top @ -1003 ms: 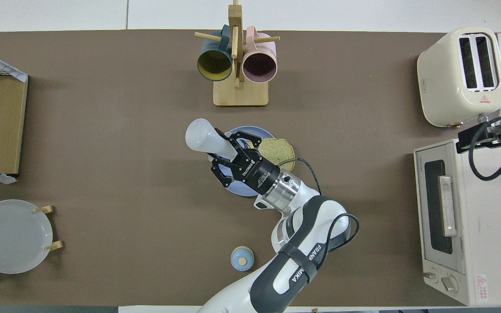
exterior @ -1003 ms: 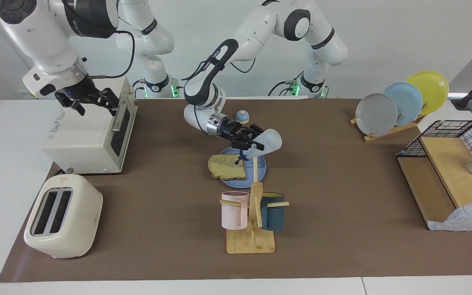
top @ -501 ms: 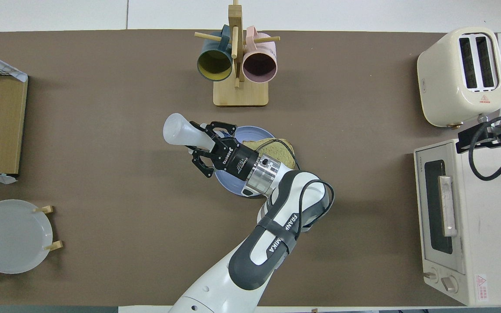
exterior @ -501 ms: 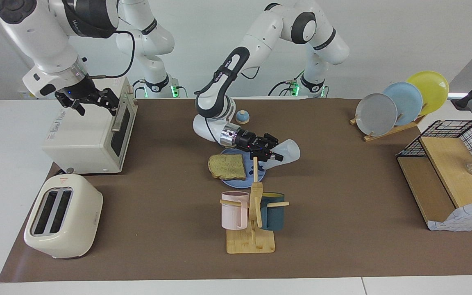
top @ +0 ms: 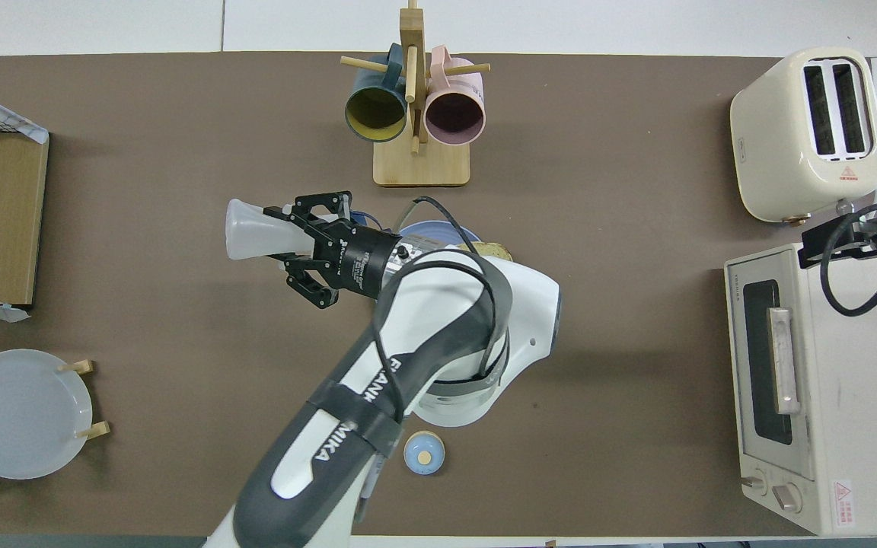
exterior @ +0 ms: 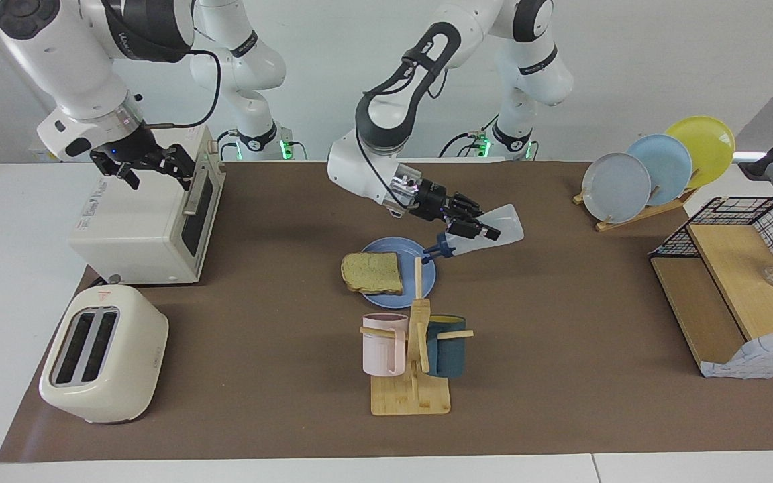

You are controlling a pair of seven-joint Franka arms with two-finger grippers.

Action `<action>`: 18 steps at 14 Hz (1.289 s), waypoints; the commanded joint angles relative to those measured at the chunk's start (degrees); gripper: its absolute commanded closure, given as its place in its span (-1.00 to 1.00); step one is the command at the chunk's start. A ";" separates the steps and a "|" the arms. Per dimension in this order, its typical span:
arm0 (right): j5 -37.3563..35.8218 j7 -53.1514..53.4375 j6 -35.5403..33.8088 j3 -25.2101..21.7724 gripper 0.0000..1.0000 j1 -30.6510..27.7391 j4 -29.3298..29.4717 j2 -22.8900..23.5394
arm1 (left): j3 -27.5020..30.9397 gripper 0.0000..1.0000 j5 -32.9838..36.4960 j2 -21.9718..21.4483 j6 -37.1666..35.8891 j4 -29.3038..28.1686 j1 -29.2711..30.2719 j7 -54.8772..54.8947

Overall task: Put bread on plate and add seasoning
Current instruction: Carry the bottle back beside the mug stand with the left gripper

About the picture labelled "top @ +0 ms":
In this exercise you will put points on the brown table mat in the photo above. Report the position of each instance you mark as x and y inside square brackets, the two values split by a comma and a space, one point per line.
[141, 228]

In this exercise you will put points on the white toaster oven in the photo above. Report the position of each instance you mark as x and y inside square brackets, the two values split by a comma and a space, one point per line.
[865, 380]

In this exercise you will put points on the wooden plate rack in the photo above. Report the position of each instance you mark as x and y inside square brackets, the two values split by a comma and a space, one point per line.
[84, 367]

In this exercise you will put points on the toasted bread slice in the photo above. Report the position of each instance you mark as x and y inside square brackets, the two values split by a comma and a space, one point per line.
[495, 250]

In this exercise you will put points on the dark teal mug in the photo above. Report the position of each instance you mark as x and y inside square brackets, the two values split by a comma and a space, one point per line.
[375, 114]

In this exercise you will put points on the wooden mug tree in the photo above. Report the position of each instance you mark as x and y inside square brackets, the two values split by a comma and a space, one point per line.
[422, 167]

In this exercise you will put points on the blue round plate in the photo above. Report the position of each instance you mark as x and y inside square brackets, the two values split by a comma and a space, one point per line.
[427, 230]

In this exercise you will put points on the small blue round lid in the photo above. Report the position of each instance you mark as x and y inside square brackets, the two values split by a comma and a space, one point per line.
[424, 454]

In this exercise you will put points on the translucent seasoning bottle blue cap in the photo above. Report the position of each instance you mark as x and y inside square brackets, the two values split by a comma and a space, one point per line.
[256, 228]

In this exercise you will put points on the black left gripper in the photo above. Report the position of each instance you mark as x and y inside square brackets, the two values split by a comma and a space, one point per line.
[358, 259]

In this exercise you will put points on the cream two-slot toaster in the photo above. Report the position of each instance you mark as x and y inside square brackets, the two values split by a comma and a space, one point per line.
[773, 137]

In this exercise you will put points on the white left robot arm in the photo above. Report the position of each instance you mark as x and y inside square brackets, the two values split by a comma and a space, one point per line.
[522, 304]

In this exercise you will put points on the grey plate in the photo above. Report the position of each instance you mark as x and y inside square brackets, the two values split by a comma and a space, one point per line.
[20, 415]

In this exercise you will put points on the pink mug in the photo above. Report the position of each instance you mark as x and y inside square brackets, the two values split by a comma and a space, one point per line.
[454, 118]

